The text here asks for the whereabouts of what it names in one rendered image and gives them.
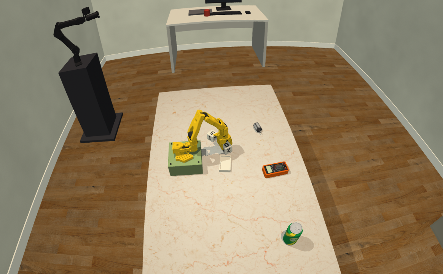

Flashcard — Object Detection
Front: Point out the orange digital multimeter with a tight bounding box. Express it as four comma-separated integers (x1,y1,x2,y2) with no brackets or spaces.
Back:
262,161,289,178

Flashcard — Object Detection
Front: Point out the green drink can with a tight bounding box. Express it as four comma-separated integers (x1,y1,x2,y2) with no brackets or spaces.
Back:
283,222,303,245

